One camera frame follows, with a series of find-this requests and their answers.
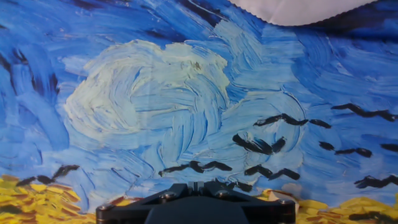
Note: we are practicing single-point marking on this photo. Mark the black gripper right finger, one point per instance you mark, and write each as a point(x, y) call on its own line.
point(270, 213)

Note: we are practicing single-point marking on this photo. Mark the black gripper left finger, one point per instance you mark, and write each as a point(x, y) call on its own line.
point(124, 211)

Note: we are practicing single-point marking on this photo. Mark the painted wheatfield print cloth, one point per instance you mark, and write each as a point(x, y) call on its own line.
point(186, 93)

